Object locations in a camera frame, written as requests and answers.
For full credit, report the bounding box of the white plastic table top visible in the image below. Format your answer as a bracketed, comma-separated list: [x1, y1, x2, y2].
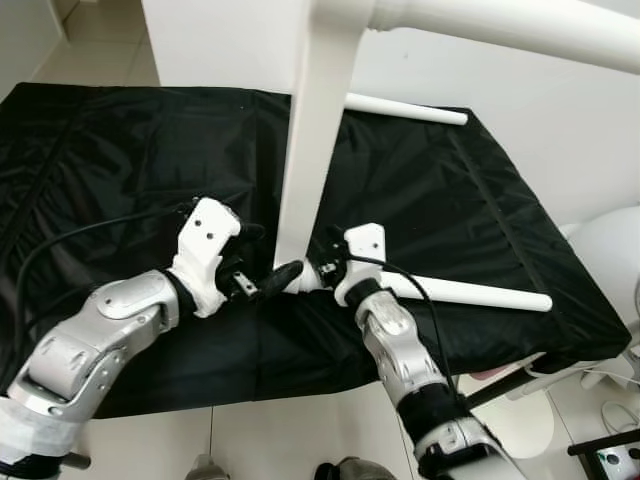
[275, 0, 379, 293]

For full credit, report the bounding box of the black cloth table cover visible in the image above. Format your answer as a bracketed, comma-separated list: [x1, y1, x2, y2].
[0, 82, 633, 419]

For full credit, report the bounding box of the grey left robot foot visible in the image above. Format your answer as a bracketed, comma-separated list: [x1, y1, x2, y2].
[187, 455, 227, 480]

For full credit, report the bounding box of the grey robot foot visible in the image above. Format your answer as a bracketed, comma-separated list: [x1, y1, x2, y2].
[315, 457, 397, 480]
[187, 455, 227, 480]

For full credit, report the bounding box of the grey right robot foot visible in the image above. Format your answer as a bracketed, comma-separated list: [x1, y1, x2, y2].
[315, 457, 397, 480]

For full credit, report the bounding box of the black stand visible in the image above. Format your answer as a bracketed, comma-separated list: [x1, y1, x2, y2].
[568, 430, 640, 480]

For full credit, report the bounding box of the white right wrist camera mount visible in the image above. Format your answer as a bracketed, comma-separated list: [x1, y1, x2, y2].
[332, 223, 388, 307]

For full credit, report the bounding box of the white fan cord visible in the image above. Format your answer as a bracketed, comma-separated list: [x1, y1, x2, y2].
[600, 400, 637, 437]

